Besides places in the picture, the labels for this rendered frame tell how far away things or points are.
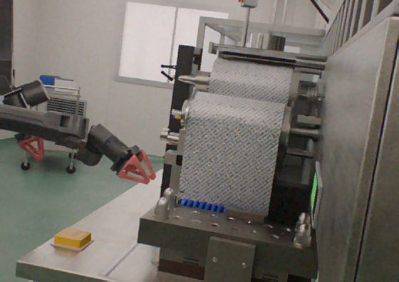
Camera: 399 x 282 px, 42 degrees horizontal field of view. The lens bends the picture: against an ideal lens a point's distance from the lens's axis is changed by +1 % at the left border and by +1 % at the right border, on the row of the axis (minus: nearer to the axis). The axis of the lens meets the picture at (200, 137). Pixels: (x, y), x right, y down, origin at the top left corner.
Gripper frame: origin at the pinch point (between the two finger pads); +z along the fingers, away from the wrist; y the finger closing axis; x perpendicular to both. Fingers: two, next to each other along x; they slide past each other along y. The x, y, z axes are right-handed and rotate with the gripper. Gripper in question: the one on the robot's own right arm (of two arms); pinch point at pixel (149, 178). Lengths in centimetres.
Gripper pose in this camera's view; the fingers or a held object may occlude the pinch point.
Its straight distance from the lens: 135.5
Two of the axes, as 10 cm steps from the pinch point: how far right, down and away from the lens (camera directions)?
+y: -1.8, 1.1, -9.8
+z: 7.7, 6.4, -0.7
